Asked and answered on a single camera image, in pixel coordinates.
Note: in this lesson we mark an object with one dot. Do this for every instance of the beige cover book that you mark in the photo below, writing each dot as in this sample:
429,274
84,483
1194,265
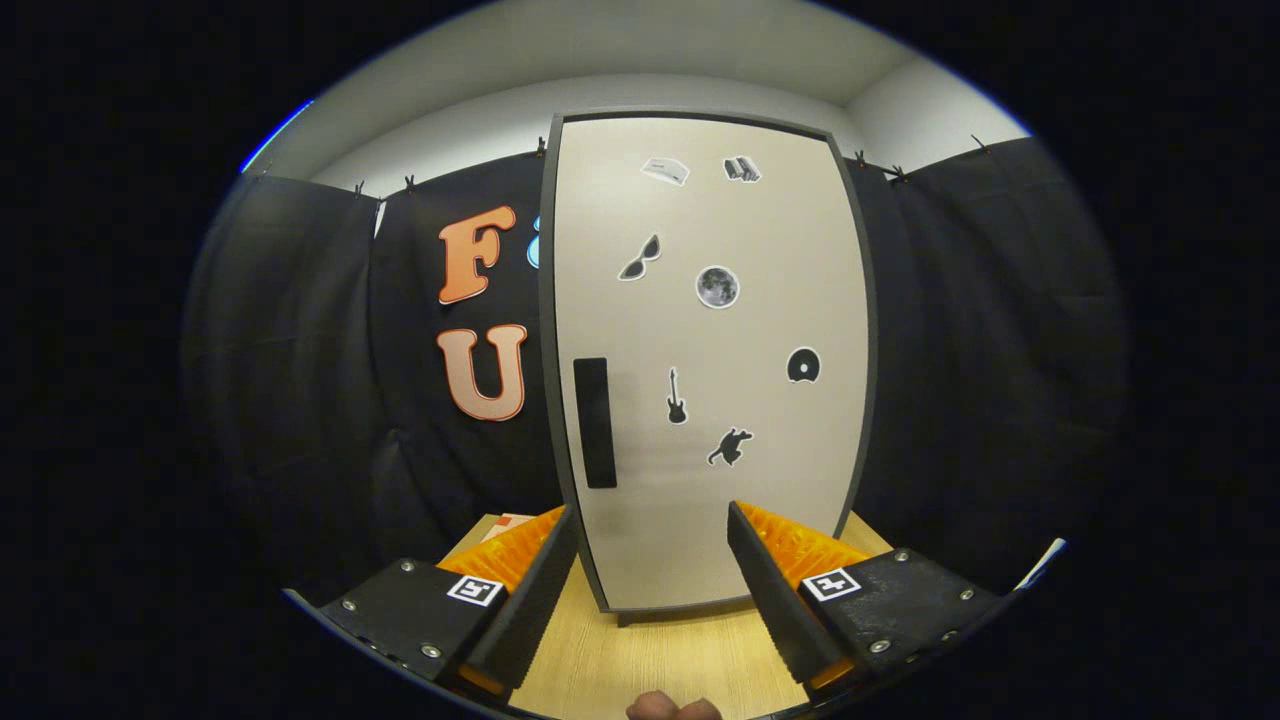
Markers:
508,524

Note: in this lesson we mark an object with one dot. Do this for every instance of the dark grey shoe cabinet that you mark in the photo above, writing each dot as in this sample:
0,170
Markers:
547,350

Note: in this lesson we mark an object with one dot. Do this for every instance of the row of black cloth clips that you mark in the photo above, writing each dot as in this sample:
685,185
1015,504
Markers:
408,184

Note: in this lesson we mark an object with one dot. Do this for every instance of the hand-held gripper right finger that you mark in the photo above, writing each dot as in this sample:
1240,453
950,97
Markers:
775,600

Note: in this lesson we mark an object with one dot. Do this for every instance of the black backdrop cloth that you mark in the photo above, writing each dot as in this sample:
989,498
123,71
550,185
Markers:
980,350

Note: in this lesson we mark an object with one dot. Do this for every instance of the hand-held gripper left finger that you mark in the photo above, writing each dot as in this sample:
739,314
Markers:
536,600

